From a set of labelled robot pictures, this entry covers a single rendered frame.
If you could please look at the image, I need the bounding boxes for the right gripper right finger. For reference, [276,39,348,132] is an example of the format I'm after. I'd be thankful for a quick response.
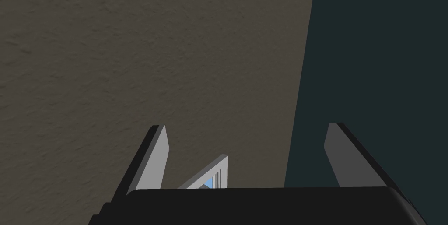
[323,122,404,195]

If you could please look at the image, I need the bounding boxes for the white framed window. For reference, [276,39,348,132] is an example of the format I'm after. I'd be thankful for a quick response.
[178,154,228,190]

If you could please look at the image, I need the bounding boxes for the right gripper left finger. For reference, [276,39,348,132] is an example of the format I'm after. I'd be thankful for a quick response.
[115,125,170,197]

